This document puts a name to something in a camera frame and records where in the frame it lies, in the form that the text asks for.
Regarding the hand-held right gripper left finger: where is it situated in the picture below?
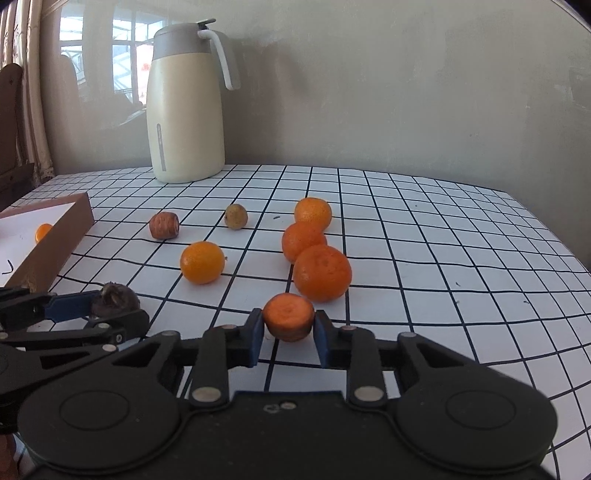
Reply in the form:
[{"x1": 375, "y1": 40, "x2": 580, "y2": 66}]
[{"x1": 113, "y1": 309, "x2": 266, "y2": 409}]

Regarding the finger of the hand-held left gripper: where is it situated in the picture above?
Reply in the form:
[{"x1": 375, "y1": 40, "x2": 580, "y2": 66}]
[
  {"x1": 0, "y1": 287, "x2": 101, "y2": 332},
  {"x1": 0, "y1": 310, "x2": 151, "y2": 384}
]

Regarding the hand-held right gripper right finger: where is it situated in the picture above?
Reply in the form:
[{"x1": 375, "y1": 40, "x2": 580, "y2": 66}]
[{"x1": 313, "y1": 309, "x2": 483, "y2": 409}]

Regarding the dark brown chestnut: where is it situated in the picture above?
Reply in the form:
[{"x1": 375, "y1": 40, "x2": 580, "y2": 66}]
[{"x1": 91, "y1": 282, "x2": 140, "y2": 318}]

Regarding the large orange mandarin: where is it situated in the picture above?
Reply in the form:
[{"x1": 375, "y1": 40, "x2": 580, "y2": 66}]
[{"x1": 293, "y1": 244, "x2": 352, "y2": 303}]

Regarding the white tray with brown rim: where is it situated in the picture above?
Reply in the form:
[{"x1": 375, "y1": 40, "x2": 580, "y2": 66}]
[{"x1": 0, "y1": 192, "x2": 95, "y2": 291}]

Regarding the brown bread roll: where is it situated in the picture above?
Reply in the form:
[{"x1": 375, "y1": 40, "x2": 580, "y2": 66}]
[{"x1": 148, "y1": 212, "x2": 180, "y2": 240}]

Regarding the small brown longan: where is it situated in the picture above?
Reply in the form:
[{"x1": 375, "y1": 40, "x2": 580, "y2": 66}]
[{"x1": 225, "y1": 203, "x2": 249, "y2": 230}]

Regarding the white checked tablecloth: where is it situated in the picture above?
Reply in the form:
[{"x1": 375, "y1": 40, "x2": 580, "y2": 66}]
[{"x1": 0, "y1": 165, "x2": 591, "y2": 480}]

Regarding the wooden sofa with brown cushion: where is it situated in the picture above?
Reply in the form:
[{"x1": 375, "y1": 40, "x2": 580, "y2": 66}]
[{"x1": 0, "y1": 63, "x2": 37, "y2": 210}]

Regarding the cream and grey thermos jug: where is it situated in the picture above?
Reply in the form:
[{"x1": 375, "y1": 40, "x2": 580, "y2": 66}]
[{"x1": 146, "y1": 18, "x2": 241, "y2": 184}]

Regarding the beige patterned curtain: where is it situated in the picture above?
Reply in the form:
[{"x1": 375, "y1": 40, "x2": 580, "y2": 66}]
[{"x1": 0, "y1": 0, "x2": 56, "y2": 185}]

